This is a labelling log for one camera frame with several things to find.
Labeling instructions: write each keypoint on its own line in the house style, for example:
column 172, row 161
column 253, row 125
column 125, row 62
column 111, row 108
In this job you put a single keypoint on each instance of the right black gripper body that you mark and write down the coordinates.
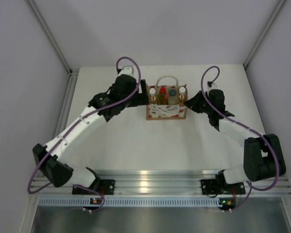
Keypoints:
column 209, row 112

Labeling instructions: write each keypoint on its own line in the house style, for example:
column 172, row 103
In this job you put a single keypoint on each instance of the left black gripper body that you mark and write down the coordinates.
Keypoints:
column 130, row 102

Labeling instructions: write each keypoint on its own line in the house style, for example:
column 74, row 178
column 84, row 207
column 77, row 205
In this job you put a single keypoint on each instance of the white cap amber bottle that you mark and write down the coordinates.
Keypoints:
column 153, row 96

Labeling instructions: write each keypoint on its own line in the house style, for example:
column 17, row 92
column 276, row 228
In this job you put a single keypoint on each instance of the burlap watermelon canvas bag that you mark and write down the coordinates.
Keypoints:
column 166, row 112

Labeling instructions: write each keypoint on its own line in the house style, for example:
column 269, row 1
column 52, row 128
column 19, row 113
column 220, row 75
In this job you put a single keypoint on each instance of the red cap yellow bottle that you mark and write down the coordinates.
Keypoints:
column 163, row 97

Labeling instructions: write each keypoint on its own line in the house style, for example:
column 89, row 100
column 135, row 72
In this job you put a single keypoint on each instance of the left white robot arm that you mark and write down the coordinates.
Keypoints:
column 53, row 158

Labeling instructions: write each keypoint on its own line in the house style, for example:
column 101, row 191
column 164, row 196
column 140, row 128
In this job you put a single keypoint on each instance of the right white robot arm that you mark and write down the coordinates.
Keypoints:
column 262, row 156

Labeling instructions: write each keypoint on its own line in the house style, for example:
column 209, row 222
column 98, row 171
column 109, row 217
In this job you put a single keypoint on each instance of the white cap clear bottle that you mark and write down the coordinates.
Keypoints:
column 182, row 95

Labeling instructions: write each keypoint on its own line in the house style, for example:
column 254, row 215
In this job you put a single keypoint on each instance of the grey cap clear bottle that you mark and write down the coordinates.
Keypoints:
column 172, row 97

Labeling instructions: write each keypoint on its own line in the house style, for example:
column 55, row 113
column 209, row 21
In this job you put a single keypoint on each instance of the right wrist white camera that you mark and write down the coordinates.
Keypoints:
column 211, row 86

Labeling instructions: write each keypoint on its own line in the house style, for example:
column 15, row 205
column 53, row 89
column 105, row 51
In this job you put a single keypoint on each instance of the wrist white camera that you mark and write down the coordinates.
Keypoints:
column 127, row 70
column 211, row 86

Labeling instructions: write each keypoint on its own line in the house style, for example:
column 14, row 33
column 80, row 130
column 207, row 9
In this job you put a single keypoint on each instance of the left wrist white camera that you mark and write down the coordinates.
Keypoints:
column 127, row 70

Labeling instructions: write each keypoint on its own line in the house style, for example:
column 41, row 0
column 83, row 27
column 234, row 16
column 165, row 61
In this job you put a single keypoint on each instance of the aluminium extrusion rail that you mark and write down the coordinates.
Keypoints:
column 164, row 183

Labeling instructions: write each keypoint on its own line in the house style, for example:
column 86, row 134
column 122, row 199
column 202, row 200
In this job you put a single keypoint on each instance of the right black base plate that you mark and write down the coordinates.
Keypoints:
column 211, row 188

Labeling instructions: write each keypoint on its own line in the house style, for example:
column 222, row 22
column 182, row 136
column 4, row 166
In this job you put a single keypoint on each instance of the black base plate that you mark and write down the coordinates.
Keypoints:
column 211, row 188
column 104, row 187

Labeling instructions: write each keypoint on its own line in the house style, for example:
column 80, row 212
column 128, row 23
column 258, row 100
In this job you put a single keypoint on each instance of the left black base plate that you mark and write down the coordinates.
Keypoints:
column 104, row 187

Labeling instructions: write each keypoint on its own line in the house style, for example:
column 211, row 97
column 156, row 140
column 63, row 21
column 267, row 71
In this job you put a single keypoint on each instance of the white slotted cable duct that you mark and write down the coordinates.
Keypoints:
column 133, row 202

